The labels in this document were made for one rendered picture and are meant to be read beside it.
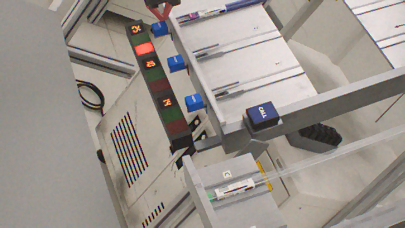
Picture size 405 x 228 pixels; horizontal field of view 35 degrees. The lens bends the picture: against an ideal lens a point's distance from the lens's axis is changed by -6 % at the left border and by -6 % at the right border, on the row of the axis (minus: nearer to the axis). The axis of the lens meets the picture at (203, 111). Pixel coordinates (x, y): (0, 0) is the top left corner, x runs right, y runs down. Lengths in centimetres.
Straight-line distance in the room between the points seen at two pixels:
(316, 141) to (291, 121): 39
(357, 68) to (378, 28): 214
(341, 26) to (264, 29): 233
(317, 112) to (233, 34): 25
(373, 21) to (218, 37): 34
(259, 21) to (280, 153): 32
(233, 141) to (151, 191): 67
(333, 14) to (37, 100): 278
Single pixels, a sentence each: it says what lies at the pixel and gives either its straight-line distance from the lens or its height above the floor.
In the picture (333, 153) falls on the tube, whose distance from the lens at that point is 108.
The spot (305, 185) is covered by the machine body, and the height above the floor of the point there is 62.
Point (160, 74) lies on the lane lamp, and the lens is 135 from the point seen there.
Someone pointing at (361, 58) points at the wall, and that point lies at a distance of 357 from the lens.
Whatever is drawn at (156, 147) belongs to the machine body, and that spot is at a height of 28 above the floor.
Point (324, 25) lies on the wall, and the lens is 381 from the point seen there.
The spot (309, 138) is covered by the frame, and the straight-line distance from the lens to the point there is 162.
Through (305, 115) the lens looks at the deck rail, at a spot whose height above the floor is 81.
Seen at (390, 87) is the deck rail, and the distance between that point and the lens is 135.
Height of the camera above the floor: 128
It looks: 27 degrees down
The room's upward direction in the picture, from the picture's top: 41 degrees clockwise
